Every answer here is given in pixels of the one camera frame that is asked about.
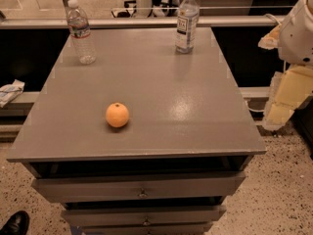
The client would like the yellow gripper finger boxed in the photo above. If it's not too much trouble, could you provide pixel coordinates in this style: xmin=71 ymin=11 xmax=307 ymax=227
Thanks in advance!
xmin=258 ymin=24 xmax=281 ymax=50
xmin=262 ymin=65 xmax=313 ymax=131

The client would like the clear water bottle red label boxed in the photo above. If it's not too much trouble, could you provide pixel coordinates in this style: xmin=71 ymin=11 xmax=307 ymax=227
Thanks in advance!
xmin=67 ymin=0 xmax=96 ymax=65

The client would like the water bottle white label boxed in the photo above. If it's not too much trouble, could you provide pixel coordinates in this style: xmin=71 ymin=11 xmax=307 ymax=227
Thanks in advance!
xmin=175 ymin=0 xmax=200 ymax=54

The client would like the grey drawer cabinet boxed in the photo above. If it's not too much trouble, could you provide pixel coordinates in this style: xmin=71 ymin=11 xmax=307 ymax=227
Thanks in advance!
xmin=6 ymin=26 xmax=267 ymax=235

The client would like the bottom grey drawer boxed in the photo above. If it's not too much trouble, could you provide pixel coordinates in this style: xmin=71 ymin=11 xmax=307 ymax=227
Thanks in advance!
xmin=70 ymin=222 xmax=212 ymax=235

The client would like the grey drawer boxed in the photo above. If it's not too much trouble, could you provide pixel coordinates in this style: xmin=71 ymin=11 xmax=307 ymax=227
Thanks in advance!
xmin=70 ymin=222 xmax=212 ymax=235
xmin=32 ymin=171 xmax=246 ymax=203
xmin=62 ymin=206 xmax=226 ymax=227

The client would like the middle grey drawer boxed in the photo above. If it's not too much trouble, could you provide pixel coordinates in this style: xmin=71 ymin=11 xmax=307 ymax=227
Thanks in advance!
xmin=62 ymin=206 xmax=226 ymax=227

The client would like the orange fruit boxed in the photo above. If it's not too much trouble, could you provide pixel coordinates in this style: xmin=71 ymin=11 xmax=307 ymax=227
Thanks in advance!
xmin=106 ymin=103 xmax=129 ymax=127

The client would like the top grey drawer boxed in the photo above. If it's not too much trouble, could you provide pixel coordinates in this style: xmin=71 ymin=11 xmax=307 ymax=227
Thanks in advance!
xmin=32 ymin=171 xmax=246 ymax=203

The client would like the white folded cloth packet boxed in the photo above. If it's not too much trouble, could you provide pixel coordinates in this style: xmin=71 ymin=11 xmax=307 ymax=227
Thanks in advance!
xmin=0 ymin=79 xmax=24 ymax=108

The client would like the black shoe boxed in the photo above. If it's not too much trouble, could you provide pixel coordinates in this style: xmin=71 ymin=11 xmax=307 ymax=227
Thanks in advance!
xmin=0 ymin=211 xmax=30 ymax=235

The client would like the white cable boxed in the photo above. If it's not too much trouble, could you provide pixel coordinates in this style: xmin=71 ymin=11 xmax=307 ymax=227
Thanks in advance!
xmin=264 ymin=13 xmax=284 ymax=26

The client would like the metal rail frame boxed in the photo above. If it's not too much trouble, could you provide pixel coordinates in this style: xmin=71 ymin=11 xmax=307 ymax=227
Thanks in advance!
xmin=0 ymin=16 xmax=275 ymax=29

